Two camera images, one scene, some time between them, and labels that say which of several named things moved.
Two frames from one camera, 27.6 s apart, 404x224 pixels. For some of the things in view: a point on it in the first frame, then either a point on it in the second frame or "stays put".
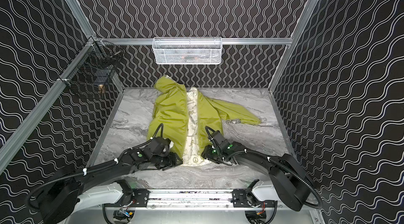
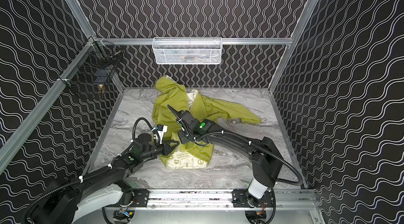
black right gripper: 209,152 to 184,121
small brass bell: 101,90 stays put
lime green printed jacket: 189,118 stays put
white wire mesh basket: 187,50 stays put
